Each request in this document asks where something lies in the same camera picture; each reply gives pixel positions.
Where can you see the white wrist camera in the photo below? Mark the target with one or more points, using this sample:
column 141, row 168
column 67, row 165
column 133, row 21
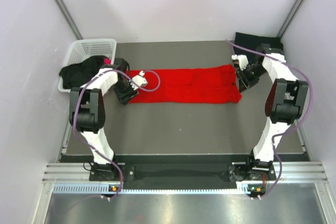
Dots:
column 240, row 61
column 139, row 80

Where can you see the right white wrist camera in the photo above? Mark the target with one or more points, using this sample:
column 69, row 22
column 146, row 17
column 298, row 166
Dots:
column 240, row 61

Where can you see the aluminium frame rail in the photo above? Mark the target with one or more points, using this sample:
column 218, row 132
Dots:
column 287, row 172

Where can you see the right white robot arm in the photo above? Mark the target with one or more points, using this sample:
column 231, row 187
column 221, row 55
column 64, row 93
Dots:
column 284, row 105

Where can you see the white plastic laundry basket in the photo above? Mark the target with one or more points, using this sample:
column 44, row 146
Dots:
column 81, row 50

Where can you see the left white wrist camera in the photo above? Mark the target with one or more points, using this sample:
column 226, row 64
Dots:
column 139, row 80

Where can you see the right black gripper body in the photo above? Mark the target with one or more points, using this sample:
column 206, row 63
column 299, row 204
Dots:
column 249, row 75

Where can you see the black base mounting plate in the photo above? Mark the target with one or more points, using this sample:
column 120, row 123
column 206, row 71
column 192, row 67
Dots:
column 185, row 176

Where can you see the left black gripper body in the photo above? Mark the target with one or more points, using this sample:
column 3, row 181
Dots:
column 123, row 90

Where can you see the black t shirt in basket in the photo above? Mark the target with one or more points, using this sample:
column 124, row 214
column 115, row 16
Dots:
column 77, row 74

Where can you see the red t shirt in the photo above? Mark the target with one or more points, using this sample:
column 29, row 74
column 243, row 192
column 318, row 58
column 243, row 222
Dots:
column 215, row 85

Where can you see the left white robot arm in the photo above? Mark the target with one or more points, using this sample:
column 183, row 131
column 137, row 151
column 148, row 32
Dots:
column 87, row 114

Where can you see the folded black t shirt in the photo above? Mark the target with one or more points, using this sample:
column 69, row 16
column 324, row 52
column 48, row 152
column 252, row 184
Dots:
column 252, row 41

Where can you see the pink garment in basket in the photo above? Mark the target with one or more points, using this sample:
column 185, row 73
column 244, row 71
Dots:
column 107, row 61

